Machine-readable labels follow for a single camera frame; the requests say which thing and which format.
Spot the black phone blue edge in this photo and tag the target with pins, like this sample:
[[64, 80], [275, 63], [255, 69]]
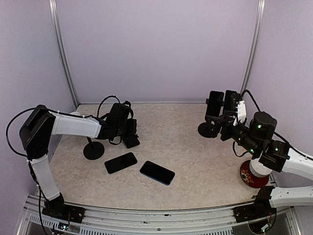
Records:
[[157, 173], [230, 101]]

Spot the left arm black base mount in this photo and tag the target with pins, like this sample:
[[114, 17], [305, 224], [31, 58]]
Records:
[[70, 213]]

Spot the left aluminium frame post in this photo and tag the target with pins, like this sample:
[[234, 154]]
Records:
[[62, 52]]

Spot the black pole phone stand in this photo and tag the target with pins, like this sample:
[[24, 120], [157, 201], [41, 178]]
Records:
[[202, 130], [93, 150]]

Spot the black folding phone stand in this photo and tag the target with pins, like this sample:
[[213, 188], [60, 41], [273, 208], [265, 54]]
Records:
[[131, 142]]

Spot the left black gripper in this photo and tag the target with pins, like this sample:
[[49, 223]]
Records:
[[132, 129]]

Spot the white bowl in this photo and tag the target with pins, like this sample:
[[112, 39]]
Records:
[[258, 169]]

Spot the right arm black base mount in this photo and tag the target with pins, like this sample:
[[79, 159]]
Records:
[[253, 211]]

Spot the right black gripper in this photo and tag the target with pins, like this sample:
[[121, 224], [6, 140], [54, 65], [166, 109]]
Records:
[[227, 123]]

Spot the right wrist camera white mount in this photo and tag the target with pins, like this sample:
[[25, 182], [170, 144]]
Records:
[[240, 109]]

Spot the right aluminium frame post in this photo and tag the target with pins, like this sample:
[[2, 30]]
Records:
[[254, 44]]

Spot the aluminium frame post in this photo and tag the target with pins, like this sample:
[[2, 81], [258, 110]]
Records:
[[62, 52], [254, 44]]

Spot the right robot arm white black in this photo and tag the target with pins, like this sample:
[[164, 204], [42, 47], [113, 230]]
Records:
[[226, 116]]

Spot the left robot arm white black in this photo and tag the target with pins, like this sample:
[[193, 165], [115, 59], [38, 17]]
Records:
[[43, 123]]

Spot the light blue white cup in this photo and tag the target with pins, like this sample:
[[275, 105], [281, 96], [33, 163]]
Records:
[[75, 113]]

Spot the front aluminium rail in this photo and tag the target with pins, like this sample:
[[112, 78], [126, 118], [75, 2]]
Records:
[[109, 221]]

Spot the red floral plate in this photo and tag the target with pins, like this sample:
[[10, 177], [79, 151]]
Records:
[[249, 178]]

